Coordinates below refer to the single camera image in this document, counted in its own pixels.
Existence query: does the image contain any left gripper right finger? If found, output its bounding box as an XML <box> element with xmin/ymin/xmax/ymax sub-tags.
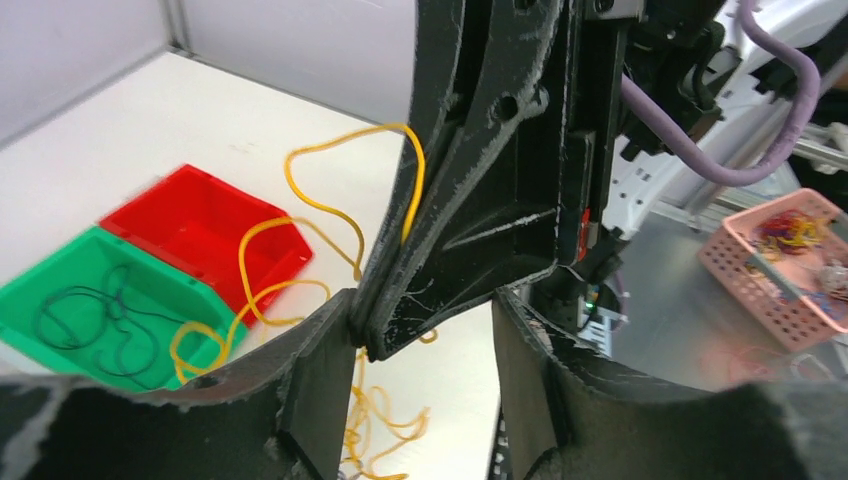
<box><xmin>492</xmin><ymin>288</ymin><xmax>847</xmax><ymax>479</ymax></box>

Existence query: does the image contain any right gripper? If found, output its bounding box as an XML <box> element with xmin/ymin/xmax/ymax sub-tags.
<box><xmin>350</xmin><ymin>0</ymin><xmax>634</xmax><ymax>361</ymax></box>

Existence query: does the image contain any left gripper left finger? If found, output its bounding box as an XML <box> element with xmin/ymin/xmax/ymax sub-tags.
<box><xmin>1</xmin><ymin>289</ymin><xmax>355</xmax><ymax>479</ymax></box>

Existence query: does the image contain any black thin cable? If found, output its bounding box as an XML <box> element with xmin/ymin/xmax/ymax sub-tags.
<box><xmin>33</xmin><ymin>264</ymin><xmax>193</xmax><ymax>392</ymax></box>

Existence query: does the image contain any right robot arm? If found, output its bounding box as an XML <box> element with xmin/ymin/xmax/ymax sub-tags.
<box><xmin>349</xmin><ymin>1</ymin><xmax>744</xmax><ymax>360</ymax></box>

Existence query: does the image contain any green plastic tray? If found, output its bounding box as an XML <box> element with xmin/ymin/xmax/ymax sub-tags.
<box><xmin>1</xmin><ymin>227</ymin><xmax>247</xmax><ymax>392</ymax></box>

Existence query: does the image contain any red plastic tray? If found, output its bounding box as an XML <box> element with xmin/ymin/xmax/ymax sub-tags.
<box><xmin>99</xmin><ymin>164</ymin><xmax>313</xmax><ymax>311</ymax></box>

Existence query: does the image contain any pink perforated basket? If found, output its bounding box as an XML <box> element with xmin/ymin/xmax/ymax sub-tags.
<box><xmin>698</xmin><ymin>188</ymin><xmax>847</xmax><ymax>351</ymax></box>

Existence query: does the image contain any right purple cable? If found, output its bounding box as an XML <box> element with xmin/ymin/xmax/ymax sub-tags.
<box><xmin>619</xmin><ymin>0</ymin><xmax>823</xmax><ymax>188</ymax></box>

